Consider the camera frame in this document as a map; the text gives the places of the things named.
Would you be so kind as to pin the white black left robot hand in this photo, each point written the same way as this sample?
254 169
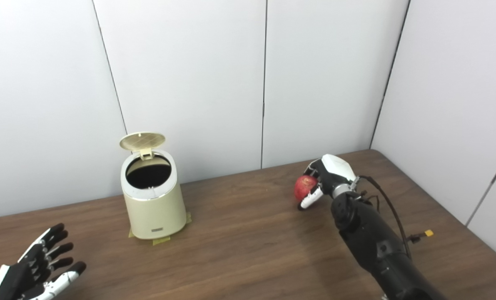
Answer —
21 279

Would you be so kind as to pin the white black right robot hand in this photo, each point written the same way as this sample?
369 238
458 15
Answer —
335 173

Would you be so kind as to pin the red apple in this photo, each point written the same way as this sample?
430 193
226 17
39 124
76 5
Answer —
304 186

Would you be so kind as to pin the cream-colored cylindrical bin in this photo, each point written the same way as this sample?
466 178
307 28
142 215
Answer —
156 212

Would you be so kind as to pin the cream round bin lid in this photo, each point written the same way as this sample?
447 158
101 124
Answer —
141 141

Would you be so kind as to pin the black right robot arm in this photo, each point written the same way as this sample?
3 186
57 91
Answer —
377 246

